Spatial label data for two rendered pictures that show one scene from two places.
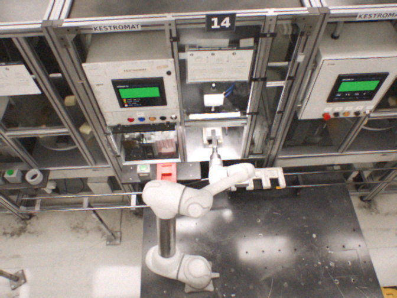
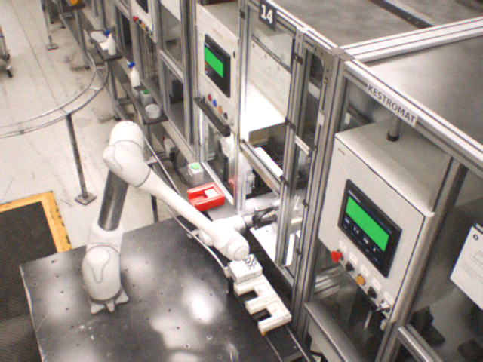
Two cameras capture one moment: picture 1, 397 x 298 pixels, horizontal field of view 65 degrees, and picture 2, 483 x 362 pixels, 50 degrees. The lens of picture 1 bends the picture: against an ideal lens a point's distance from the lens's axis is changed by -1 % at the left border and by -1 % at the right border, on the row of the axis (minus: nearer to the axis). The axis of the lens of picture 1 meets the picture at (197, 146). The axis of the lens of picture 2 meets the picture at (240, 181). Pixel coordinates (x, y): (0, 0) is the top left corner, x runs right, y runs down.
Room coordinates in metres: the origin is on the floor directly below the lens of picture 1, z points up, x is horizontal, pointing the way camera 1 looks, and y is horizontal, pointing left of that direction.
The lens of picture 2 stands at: (0.24, -1.68, 2.71)
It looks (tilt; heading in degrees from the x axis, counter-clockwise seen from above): 39 degrees down; 63
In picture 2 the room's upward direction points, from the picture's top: 2 degrees clockwise
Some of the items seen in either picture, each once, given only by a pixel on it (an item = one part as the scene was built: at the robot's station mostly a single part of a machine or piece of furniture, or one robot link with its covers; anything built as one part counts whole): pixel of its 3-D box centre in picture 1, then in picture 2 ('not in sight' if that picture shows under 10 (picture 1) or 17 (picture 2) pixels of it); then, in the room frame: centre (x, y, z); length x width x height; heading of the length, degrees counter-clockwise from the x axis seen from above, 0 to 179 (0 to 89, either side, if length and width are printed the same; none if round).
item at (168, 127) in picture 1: (143, 127); (212, 114); (1.09, 0.30, 1.37); 0.36 x 0.04 x 0.04; 91
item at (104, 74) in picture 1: (137, 80); (238, 64); (1.23, 0.31, 1.60); 0.42 x 0.29 x 0.46; 91
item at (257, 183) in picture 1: (256, 180); (256, 296); (1.00, -0.40, 0.84); 0.36 x 0.14 x 0.10; 91
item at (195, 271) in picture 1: (196, 271); (100, 269); (0.41, 0.04, 0.85); 0.18 x 0.16 x 0.22; 72
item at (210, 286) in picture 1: (201, 275); (106, 293); (0.41, 0.01, 0.71); 0.22 x 0.18 x 0.06; 91
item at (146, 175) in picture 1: (145, 171); (197, 175); (1.02, 0.36, 0.97); 0.08 x 0.08 x 0.12; 1
